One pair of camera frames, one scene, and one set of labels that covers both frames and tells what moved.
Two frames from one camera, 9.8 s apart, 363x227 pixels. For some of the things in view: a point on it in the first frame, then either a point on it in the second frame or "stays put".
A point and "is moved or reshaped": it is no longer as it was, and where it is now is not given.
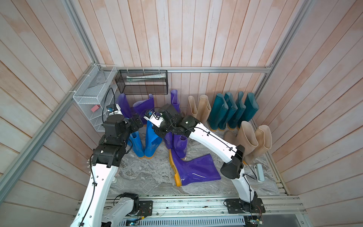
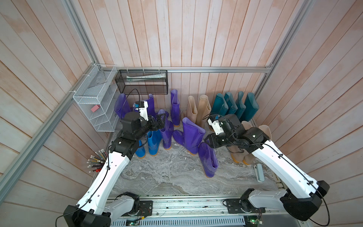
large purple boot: (201, 169) is moved or reshaped
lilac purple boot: (180, 144) is moved or reshaped
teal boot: (241, 106) stays put
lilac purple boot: (168, 136) stays put
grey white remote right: (260, 172) stays put
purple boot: (142, 107) stays put
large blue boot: (153, 141) is moved or reshaped
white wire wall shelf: (92, 97) stays put
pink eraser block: (95, 108) stays put
